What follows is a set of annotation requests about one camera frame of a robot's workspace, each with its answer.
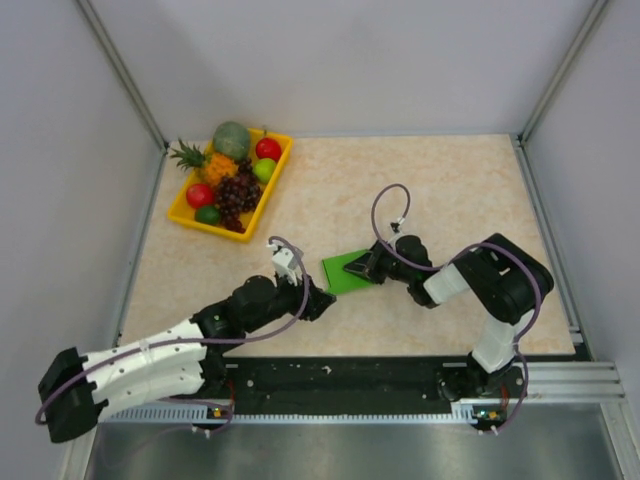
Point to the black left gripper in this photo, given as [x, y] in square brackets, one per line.
[318, 300]

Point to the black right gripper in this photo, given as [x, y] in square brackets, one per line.
[367, 265]

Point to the green paper box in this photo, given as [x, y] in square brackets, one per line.
[338, 280]

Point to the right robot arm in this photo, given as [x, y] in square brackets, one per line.
[509, 283]

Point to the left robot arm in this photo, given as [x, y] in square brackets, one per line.
[81, 390]

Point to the purple grape bunch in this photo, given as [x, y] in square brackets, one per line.
[238, 195]

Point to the green apple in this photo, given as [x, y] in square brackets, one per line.
[263, 169]

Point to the yellow plastic tray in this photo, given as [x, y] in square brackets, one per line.
[181, 213]

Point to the green lime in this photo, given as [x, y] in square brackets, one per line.
[208, 214]

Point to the red apple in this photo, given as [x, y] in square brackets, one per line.
[268, 148]

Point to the red pomegranate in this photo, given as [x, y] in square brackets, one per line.
[199, 195]

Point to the pineapple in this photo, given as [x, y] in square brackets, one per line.
[209, 166]

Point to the green melon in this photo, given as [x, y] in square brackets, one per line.
[232, 139]

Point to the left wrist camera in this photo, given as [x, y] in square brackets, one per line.
[286, 260]

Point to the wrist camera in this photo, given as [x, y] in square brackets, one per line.
[396, 226]
[286, 260]

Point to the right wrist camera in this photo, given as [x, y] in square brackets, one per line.
[396, 226]

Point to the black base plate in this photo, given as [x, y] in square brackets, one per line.
[357, 385]

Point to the white slotted cable duct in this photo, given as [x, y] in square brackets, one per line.
[189, 413]

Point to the aluminium frame rail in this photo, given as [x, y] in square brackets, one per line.
[566, 380]

